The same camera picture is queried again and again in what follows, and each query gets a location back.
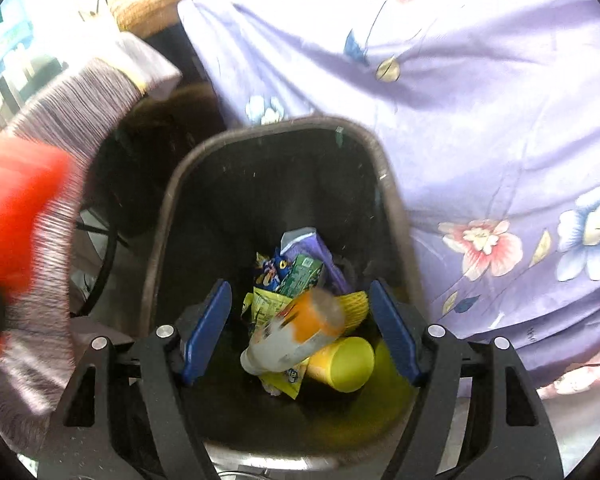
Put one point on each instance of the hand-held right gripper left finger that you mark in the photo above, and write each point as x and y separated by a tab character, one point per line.
205	335

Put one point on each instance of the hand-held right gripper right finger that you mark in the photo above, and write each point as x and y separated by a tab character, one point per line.
392	330

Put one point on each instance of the yellow foam net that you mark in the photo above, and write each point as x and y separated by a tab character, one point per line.
352	310

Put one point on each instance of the yellow cup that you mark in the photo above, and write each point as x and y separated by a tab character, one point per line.
347	365

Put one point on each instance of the yellow printed wrapper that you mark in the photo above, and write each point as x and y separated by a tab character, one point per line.
267	305

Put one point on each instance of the plastic bottle orange label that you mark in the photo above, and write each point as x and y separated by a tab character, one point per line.
290	340

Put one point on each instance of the blue chip bag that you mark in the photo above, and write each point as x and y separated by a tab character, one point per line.
270	270

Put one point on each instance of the orange foam net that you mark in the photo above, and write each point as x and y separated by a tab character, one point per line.
15	210

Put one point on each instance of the green drink carton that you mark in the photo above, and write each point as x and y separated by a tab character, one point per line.
300	275

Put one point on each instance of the purple tissue package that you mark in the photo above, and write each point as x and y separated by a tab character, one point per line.
305	242

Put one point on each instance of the dark trash bin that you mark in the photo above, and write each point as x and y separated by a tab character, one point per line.
230	200

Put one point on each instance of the purple floral cloth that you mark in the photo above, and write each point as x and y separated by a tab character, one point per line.
480	110

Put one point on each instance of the blue water jug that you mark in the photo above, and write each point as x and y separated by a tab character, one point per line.
5	35

